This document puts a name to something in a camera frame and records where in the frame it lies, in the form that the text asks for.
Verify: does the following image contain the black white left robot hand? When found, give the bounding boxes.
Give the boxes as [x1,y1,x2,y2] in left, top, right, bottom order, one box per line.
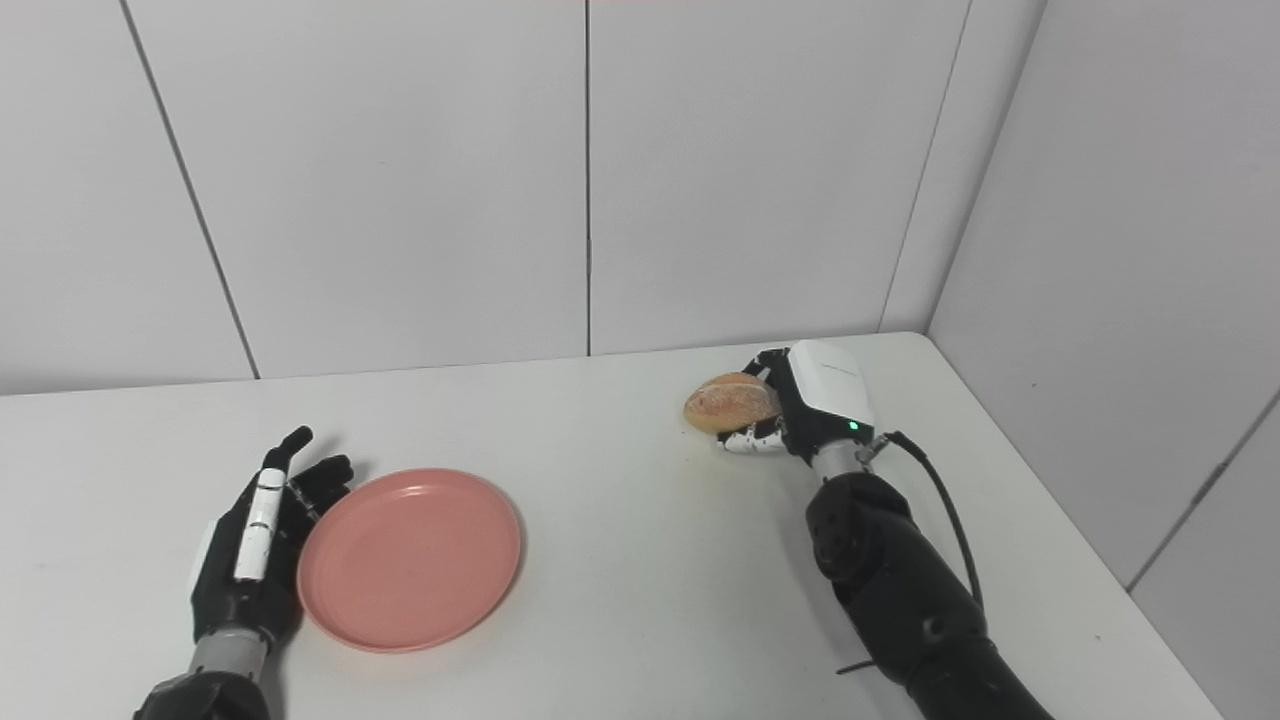
[188,426,355,646]

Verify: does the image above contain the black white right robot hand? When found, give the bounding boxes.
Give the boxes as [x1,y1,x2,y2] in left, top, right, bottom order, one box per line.
[716,339,877,466]

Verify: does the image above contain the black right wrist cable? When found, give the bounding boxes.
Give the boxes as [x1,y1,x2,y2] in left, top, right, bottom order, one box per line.
[836,430,986,676]

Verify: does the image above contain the pink round plate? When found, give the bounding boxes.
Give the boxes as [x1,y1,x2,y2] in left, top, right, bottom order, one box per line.
[296,468,524,655]

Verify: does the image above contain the golden bread roll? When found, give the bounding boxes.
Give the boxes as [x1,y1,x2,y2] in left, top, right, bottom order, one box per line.
[683,372,784,435]

